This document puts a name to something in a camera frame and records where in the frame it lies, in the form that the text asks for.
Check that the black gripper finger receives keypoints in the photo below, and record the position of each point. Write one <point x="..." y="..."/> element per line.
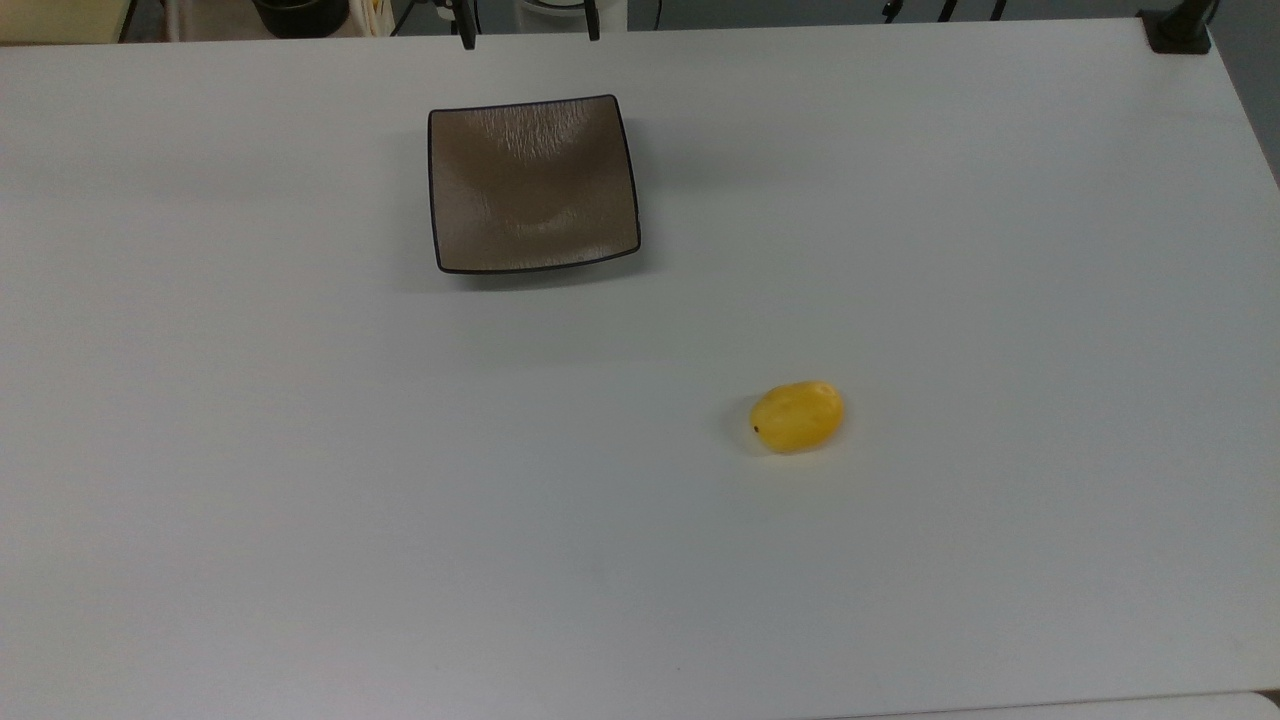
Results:
<point x="467" y="25"/>
<point x="593" y="20"/>

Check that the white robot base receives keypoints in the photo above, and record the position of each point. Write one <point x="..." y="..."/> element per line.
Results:
<point x="550" y="12"/>

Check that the brown square ceramic plate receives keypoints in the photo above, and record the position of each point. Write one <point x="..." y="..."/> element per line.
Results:
<point x="530" y="185"/>

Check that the yellow white bag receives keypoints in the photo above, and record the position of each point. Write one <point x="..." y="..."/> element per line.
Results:
<point x="373" y="15"/>

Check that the black round bin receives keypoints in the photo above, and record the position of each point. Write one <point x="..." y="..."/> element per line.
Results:
<point x="300" y="15"/>

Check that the white pipe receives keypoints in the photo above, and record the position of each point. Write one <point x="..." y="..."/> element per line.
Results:
<point x="175" y="18"/>

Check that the black stand legs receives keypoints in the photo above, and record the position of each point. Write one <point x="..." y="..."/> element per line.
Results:
<point x="945" y="8"/>

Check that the beige cabinet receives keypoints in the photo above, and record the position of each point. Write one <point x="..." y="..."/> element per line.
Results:
<point x="60" y="18"/>

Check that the black clamp mount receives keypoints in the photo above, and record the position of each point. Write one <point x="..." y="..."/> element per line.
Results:
<point x="1178" y="38"/>

